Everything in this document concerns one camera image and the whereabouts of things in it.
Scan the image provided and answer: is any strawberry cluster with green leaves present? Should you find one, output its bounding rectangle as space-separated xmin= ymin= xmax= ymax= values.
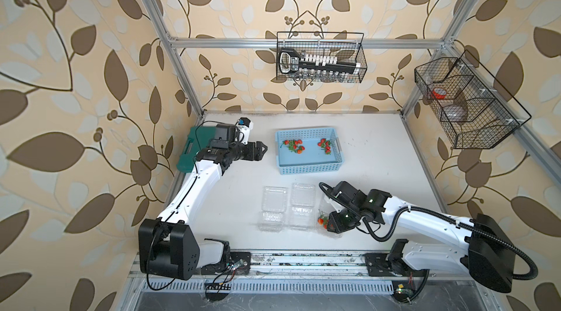
xmin=281 ymin=139 xmax=305 ymax=154

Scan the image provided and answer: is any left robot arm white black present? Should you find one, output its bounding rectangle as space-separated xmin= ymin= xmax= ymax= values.
xmin=138 ymin=141 xmax=268 ymax=290

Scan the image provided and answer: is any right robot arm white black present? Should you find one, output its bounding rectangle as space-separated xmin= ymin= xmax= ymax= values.
xmin=319 ymin=181 xmax=516 ymax=293

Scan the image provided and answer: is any clear clamshell container right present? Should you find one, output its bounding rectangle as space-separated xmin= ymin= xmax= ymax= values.
xmin=315 ymin=191 xmax=344 ymax=239

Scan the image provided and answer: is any clear clamshell container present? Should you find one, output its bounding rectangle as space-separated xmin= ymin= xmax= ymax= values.
xmin=258 ymin=187 xmax=288 ymax=232
xmin=287 ymin=183 xmax=316 ymax=231
xmin=315 ymin=191 xmax=344 ymax=239

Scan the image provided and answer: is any light blue perforated plastic basket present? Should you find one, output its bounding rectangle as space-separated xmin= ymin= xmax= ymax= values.
xmin=275 ymin=128 xmax=344 ymax=175

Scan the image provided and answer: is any green tool case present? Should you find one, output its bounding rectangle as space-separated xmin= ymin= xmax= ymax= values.
xmin=177 ymin=126 xmax=216 ymax=174

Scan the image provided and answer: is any clear clamshell container middle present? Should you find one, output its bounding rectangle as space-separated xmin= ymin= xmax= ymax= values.
xmin=287 ymin=183 xmax=316 ymax=231

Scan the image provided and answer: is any clear clamshell container left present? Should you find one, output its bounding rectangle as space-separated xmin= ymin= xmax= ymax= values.
xmin=258 ymin=187 xmax=288 ymax=232

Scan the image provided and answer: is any black white tool set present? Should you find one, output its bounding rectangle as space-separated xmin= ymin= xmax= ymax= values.
xmin=276 ymin=49 xmax=368 ymax=75

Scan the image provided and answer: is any red tape roll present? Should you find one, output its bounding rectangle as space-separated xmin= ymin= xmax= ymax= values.
xmin=431 ymin=87 xmax=448 ymax=100

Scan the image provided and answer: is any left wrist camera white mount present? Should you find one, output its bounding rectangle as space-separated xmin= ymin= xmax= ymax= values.
xmin=213 ymin=118 xmax=254 ymax=146

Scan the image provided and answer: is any black wire basket back wall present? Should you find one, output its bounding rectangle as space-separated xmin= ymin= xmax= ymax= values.
xmin=276 ymin=30 xmax=368 ymax=84

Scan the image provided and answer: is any black wire basket wall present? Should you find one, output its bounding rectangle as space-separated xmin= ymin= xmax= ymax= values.
xmin=414 ymin=50 xmax=532 ymax=150
xmin=276 ymin=30 xmax=368 ymax=84

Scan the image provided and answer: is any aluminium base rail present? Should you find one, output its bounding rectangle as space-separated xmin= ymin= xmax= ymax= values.
xmin=126 ymin=249 xmax=494 ymax=294

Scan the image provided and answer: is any black wire basket right wall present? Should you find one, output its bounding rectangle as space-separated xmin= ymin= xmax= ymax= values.
xmin=414 ymin=50 xmax=532 ymax=150

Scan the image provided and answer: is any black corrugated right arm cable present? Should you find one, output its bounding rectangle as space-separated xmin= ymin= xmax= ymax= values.
xmin=318 ymin=181 xmax=539 ymax=303

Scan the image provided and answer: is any aluminium frame post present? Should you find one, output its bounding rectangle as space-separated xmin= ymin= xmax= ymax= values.
xmin=141 ymin=0 xmax=205 ymax=120

